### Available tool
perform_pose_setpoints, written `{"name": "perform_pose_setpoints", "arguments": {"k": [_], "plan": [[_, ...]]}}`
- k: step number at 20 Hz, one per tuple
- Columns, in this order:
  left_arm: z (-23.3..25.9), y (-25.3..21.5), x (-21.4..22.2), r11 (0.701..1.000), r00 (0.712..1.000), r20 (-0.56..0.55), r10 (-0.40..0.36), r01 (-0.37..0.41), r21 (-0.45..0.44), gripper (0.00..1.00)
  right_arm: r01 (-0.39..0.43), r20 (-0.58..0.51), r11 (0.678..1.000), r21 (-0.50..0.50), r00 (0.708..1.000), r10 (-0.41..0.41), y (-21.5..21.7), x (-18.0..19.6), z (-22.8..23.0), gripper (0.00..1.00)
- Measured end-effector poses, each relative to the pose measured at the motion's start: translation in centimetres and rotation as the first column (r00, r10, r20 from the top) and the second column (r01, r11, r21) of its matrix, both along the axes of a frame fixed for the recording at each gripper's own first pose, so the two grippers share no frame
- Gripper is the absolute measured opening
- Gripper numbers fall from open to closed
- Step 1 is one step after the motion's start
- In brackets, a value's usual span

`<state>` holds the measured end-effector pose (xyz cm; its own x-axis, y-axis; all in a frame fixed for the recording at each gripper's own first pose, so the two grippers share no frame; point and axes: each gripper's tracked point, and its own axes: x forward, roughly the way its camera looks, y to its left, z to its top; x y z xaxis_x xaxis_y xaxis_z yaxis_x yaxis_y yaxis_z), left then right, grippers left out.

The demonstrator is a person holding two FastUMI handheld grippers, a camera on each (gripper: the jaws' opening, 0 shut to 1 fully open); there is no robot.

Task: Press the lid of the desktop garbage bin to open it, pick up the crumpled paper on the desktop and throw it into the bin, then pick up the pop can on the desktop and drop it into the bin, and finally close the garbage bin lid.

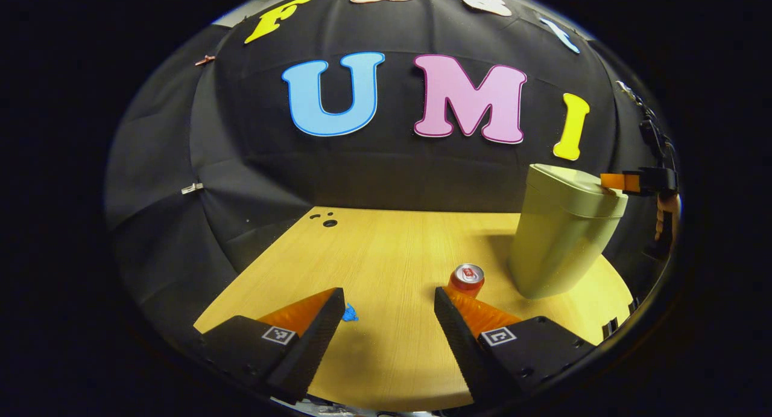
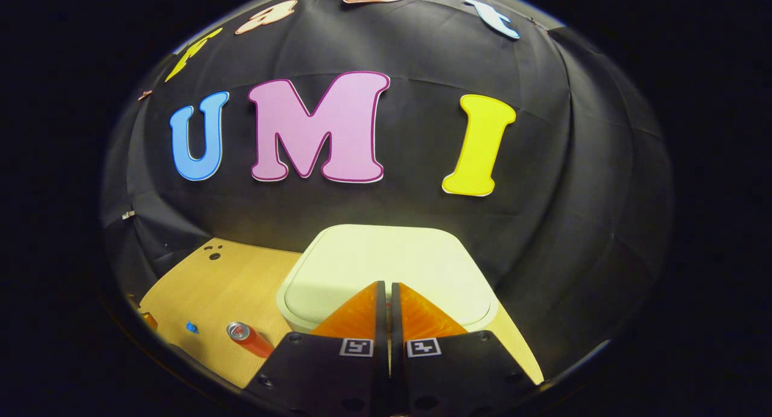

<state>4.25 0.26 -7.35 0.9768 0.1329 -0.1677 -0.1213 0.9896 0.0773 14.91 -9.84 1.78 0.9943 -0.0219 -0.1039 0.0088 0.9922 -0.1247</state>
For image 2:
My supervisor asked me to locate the black backdrop cloth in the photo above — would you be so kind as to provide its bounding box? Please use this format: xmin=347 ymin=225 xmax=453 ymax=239
xmin=100 ymin=0 xmax=675 ymax=369

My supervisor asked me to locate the wooden desktop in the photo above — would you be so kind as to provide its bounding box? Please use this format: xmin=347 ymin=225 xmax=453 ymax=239
xmin=139 ymin=237 xmax=543 ymax=389

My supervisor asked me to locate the green desktop garbage bin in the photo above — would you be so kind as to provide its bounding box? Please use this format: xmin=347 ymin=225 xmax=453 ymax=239
xmin=276 ymin=224 xmax=499 ymax=333

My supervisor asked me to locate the orange pop can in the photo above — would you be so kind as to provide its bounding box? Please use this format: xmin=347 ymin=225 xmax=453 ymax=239
xmin=226 ymin=322 xmax=276 ymax=358

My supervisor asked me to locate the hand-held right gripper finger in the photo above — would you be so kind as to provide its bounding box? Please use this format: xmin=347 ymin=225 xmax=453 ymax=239
xmin=390 ymin=281 xmax=539 ymax=417
xmin=243 ymin=281 xmax=388 ymax=417

